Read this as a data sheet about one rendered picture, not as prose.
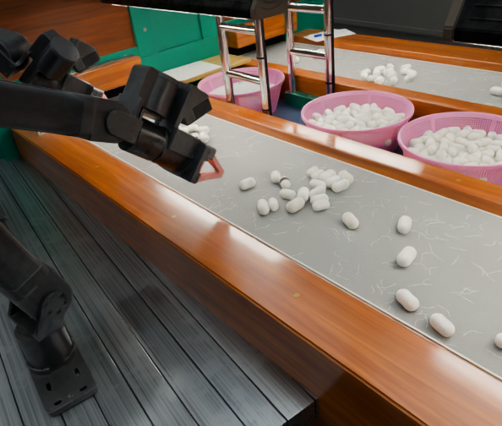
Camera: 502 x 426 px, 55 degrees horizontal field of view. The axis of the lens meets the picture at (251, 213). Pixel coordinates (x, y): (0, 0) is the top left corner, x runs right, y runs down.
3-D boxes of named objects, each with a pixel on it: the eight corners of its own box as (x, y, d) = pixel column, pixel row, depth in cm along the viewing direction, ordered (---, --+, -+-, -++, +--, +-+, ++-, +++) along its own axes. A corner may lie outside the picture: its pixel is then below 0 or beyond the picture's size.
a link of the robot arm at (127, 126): (155, 81, 79) (95, 45, 69) (192, 87, 74) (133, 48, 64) (130, 148, 79) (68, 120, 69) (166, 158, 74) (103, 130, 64)
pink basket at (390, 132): (395, 176, 106) (398, 136, 101) (286, 161, 118) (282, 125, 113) (422, 128, 125) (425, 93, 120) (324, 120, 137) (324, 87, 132)
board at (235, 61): (170, 89, 148) (169, 85, 148) (145, 81, 159) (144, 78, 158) (251, 61, 165) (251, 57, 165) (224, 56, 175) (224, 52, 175)
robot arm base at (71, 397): (42, 276, 77) (-4, 297, 74) (83, 351, 62) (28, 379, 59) (58, 314, 81) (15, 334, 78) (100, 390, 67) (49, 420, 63)
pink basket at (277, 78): (284, 123, 139) (281, 91, 134) (193, 129, 143) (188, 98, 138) (289, 93, 161) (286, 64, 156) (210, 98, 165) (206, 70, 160)
